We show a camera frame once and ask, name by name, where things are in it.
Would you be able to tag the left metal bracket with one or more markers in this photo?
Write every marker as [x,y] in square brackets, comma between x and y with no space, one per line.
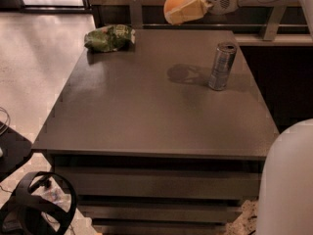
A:
[136,16]

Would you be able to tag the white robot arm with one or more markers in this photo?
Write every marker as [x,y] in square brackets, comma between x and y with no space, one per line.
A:
[285,205]

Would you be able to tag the orange fruit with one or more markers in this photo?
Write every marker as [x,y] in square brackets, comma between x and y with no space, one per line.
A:
[171,4]

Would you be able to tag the metal bracket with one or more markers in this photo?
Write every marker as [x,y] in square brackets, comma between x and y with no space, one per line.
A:
[136,16]
[269,31]

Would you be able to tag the green jalapeno chip bag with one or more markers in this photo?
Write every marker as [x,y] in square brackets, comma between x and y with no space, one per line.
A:
[109,38]

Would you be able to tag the right metal bracket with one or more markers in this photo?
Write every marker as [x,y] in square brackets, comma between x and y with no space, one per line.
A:
[269,31]

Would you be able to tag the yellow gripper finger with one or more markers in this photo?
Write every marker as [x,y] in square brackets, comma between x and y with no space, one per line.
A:
[190,10]

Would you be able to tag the grey drawer cabinet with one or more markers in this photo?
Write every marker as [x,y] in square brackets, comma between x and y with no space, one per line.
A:
[149,148]

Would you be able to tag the silver drink can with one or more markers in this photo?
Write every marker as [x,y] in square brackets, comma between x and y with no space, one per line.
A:
[222,65]

